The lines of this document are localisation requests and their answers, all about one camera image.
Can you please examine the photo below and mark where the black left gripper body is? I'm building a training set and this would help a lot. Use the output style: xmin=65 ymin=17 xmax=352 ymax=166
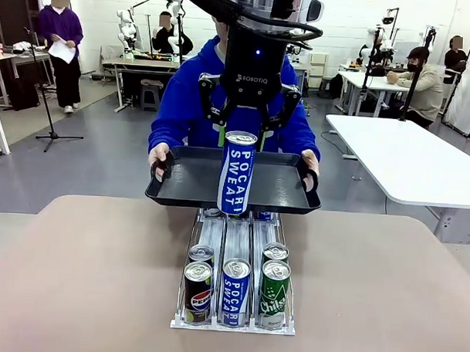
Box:
xmin=218 ymin=24 xmax=288 ymax=110

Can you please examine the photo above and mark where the black serving tray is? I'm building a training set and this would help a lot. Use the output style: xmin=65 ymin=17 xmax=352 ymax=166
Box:
xmin=144 ymin=144 xmax=324 ymax=216

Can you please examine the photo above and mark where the white paper sheet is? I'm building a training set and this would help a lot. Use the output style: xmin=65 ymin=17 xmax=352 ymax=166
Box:
xmin=48 ymin=36 xmax=78 ymax=63

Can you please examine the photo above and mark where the black Pepsi can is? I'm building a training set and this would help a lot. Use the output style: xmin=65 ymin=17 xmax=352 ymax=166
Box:
xmin=182 ymin=260 xmax=215 ymax=325
xmin=188 ymin=243 xmax=215 ymax=267

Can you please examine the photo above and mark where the person's left forearm blue sleeve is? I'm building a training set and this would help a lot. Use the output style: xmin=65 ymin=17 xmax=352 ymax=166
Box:
xmin=281 ymin=119 xmax=323 ymax=161

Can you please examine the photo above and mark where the person in blue hoodie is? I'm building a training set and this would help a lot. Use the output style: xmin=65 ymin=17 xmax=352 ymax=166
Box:
xmin=147 ymin=14 xmax=326 ymax=174

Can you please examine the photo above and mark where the seated person in black jacket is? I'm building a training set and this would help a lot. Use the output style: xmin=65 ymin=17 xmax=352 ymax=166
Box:
xmin=151 ymin=10 xmax=188 ymax=56

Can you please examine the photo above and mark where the masked person in beige jacket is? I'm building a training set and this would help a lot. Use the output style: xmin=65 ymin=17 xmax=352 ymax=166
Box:
xmin=383 ymin=45 xmax=445 ymax=128

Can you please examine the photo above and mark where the person in purple hoodie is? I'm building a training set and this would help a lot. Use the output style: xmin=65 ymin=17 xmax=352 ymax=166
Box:
xmin=32 ymin=0 xmax=86 ymax=115

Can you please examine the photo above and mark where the person in dark clothes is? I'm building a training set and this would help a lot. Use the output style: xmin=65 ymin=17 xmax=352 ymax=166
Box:
xmin=443 ymin=35 xmax=469 ymax=83

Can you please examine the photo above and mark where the person's left hand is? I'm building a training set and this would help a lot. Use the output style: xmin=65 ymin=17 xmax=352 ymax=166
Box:
xmin=299 ymin=147 xmax=322 ymax=177

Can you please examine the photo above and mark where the person's right hand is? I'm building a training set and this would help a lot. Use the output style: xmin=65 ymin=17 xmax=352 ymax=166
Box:
xmin=147 ymin=142 xmax=172 ymax=168

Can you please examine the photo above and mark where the black chair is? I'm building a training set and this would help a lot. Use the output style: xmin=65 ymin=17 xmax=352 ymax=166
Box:
xmin=318 ymin=73 xmax=344 ymax=100

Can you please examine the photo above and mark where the white drawer unit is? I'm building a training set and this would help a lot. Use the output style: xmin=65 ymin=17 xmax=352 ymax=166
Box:
xmin=307 ymin=51 xmax=329 ymax=78

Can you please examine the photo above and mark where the brown workbench table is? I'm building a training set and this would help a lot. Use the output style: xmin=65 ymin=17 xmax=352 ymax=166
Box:
xmin=100 ymin=55 xmax=182 ymax=115

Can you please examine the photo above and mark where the white rear desk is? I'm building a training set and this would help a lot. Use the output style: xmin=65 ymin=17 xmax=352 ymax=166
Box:
xmin=336 ymin=69 xmax=411 ymax=118

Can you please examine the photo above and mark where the large white table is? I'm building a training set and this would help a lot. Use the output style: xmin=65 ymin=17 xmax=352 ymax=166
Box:
xmin=322 ymin=113 xmax=470 ymax=211

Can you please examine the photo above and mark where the clear acrylic can rack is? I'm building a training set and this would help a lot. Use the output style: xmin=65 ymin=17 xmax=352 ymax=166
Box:
xmin=169 ymin=206 xmax=300 ymax=337

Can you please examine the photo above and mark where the black tripod pole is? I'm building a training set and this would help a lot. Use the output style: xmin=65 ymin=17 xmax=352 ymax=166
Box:
xmin=398 ymin=25 xmax=438 ymax=123

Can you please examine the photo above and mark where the black microphone stand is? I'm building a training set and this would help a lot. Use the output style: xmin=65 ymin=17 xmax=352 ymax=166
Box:
xmin=19 ymin=25 xmax=89 ymax=154

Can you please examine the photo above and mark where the black case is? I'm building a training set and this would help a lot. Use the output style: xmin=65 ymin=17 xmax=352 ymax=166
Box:
xmin=7 ymin=77 xmax=42 ymax=112

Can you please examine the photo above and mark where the white side table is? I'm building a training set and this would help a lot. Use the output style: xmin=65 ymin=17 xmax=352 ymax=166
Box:
xmin=0 ymin=46 xmax=55 ymax=111

